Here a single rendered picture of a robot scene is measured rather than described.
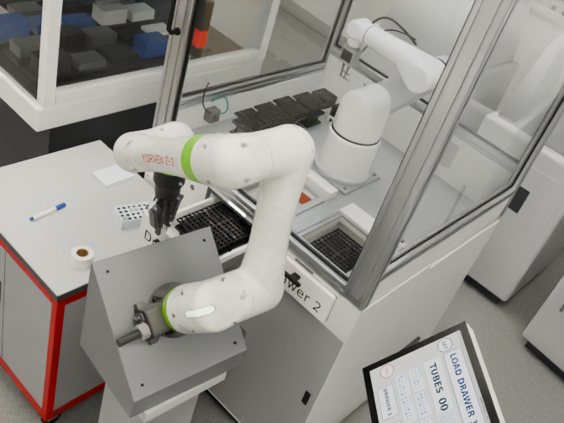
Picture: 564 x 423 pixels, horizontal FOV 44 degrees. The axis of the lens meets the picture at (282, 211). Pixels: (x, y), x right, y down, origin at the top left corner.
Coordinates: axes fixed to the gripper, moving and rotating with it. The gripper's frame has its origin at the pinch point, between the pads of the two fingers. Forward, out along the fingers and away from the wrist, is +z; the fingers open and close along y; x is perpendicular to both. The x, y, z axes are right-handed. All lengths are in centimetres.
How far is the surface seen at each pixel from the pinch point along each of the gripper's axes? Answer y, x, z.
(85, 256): 16.4, -14.0, 12.7
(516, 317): -201, 78, 102
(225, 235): -20.6, 8.9, 4.4
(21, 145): -13, -97, 34
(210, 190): -30.3, -9.4, 2.5
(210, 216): -22.8, -0.8, 4.4
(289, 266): -27.6, 31.2, 3.8
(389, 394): -5, 84, -7
